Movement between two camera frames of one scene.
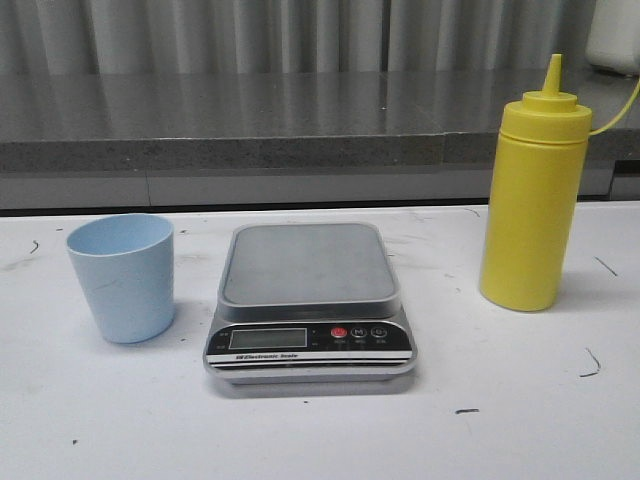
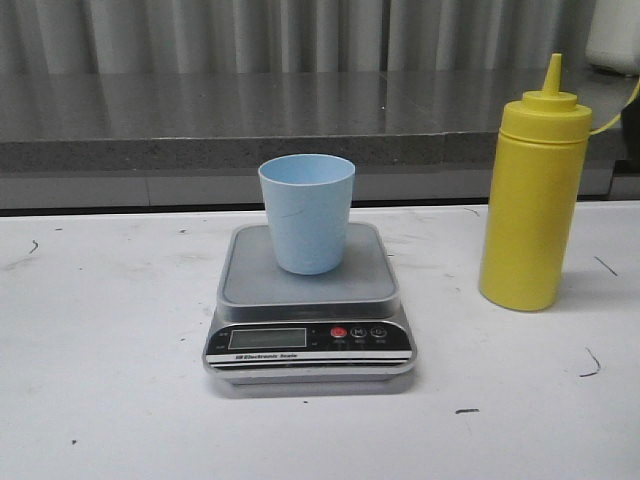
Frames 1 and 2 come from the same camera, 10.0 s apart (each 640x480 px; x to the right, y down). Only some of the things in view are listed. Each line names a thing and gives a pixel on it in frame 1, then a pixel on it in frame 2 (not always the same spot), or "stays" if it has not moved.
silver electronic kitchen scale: [309, 303] stays
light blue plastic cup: [126, 263] to [309, 197]
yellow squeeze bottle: [535, 195] stays
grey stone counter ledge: [138, 139] stays
